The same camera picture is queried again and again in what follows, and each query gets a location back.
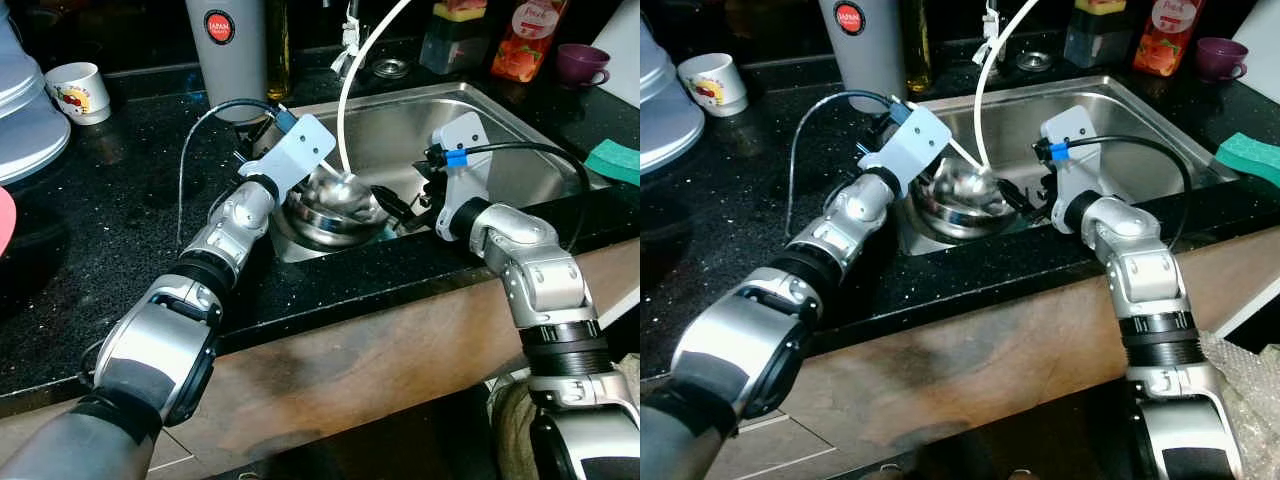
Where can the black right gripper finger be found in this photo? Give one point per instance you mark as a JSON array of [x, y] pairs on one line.
[[1015, 197], [393, 203]]

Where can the stainless steel bowl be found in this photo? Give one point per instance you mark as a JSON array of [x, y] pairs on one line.
[[960, 205], [340, 215]]

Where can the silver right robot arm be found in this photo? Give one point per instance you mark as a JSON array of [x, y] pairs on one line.
[[540, 270], [1140, 260]]

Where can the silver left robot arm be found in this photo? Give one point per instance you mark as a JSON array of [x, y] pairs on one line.
[[160, 340], [750, 340]]

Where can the grey tumbler with red label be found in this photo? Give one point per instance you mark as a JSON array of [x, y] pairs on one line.
[[865, 70], [228, 75]]

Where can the yellow oil bottle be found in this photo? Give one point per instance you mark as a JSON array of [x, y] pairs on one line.
[[279, 55], [918, 50]]

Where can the stainless steel sink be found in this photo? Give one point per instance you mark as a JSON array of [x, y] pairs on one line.
[[520, 130], [1150, 110]]

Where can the round metal sink hole cap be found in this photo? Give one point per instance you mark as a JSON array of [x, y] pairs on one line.
[[1033, 61], [391, 68]]

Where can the faucet stem with white tie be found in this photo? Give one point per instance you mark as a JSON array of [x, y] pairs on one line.
[[350, 40], [992, 35]]

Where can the white cup with red print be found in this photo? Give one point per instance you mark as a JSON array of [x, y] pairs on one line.
[[712, 85], [78, 92]]

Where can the red peach juice bottle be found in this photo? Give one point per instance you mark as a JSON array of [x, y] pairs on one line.
[[1168, 40], [528, 45]]

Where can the green sponge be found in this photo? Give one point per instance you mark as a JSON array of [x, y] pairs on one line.
[[1250, 158], [615, 162]]

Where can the yellow sponge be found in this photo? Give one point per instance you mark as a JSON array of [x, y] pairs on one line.
[[1102, 5], [462, 10]]

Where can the purple cup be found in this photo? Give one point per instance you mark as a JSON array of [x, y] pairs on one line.
[[580, 65], [1218, 58]]

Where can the white plate stack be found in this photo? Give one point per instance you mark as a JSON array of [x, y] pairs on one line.
[[662, 115], [25, 120]]

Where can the white panel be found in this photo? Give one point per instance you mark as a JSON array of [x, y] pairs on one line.
[[1262, 30], [620, 40]]

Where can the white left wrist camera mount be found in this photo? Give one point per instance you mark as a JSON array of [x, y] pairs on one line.
[[300, 150], [915, 145]]

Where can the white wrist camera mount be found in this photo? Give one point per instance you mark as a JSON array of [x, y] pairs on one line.
[[915, 145], [300, 150], [462, 140], [1075, 130]]

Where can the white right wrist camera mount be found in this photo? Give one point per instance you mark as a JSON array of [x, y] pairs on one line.
[[462, 140], [1075, 130]]

